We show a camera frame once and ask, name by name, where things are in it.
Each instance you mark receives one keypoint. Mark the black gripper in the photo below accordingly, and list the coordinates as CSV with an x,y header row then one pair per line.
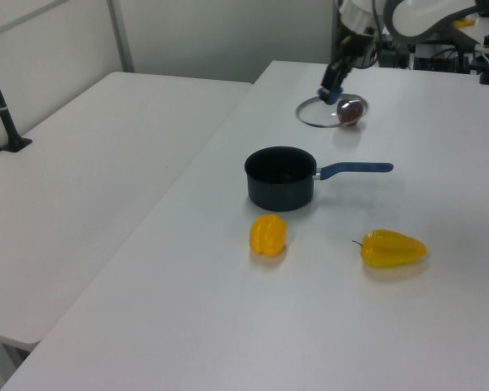
x,y
352,47

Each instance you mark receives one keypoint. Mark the glass lid with blue knob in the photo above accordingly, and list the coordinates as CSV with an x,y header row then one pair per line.
x,y
318,114

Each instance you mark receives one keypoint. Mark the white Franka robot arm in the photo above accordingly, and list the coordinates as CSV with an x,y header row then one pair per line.
x,y
411,16

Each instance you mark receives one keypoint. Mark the dark red apple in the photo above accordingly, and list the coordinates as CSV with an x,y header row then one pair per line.
x,y
350,112

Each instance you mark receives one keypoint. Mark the black electronics box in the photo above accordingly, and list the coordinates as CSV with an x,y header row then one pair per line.
x,y
434,57

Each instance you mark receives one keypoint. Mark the dark blue saucepan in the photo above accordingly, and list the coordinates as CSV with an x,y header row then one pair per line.
x,y
281,179

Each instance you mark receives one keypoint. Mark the yellow object on desk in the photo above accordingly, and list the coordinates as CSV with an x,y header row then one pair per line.
x,y
463,22

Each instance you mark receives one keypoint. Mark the yellow bell pepper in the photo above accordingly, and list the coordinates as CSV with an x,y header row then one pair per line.
x,y
391,250
269,236

